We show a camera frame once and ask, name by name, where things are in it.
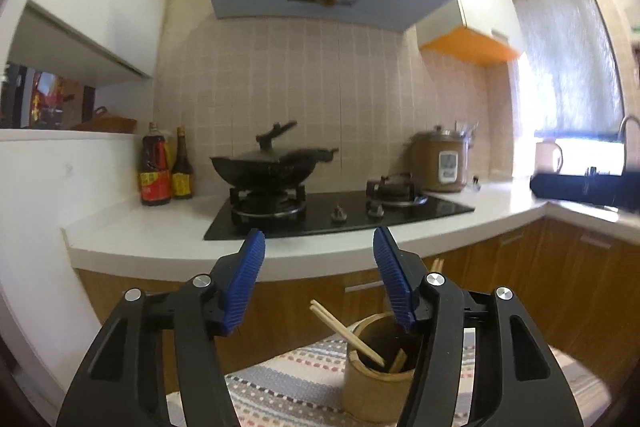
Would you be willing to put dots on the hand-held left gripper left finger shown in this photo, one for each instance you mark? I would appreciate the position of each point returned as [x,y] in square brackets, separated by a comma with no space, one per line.
[245,282]

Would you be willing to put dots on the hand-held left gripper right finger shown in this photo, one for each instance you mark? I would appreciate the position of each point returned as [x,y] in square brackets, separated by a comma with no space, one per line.
[392,277]

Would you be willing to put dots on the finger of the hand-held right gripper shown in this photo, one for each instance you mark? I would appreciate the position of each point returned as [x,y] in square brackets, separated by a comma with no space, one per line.
[580,189]

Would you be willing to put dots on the bamboo utensil holder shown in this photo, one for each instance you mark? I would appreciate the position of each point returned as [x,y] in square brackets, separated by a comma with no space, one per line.
[370,394]

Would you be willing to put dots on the white kettle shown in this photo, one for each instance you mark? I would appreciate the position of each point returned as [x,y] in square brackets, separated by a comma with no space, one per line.
[546,157]

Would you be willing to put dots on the wooden base cabinet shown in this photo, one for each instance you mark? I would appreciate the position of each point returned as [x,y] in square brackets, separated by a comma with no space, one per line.
[300,307]

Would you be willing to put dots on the metal faucet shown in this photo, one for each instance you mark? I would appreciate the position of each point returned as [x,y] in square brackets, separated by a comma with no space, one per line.
[625,132]

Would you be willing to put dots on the white kitchen countertop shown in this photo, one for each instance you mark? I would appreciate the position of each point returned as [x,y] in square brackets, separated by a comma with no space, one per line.
[165,232]

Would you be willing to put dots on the black gas stove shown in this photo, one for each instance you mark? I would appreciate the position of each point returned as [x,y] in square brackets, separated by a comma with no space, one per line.
[320,212]

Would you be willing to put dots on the striped woven tablecloth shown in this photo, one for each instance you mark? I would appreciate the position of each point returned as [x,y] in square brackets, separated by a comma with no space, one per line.
[280,382]

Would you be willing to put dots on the black wok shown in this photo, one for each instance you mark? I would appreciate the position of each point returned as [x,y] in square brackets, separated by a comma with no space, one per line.
[265,169]

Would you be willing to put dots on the brown rice cooker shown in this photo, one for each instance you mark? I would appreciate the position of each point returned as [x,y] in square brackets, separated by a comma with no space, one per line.
[430,162]

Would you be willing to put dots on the small dark sauce bottle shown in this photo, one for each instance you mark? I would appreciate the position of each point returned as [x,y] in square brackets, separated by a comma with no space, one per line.
[182,177]

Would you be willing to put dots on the window roller blind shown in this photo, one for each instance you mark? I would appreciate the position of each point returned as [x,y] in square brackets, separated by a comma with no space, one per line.
[565,57]

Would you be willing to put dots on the large soy sauce bottle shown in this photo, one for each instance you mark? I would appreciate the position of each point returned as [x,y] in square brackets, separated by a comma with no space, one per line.
[155,177]

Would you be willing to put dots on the brown wicker basket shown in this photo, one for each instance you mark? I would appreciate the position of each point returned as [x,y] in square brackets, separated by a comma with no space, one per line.
[107,123]

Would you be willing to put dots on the cardboard box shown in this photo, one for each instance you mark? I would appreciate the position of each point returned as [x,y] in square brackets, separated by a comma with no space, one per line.
[71,91]

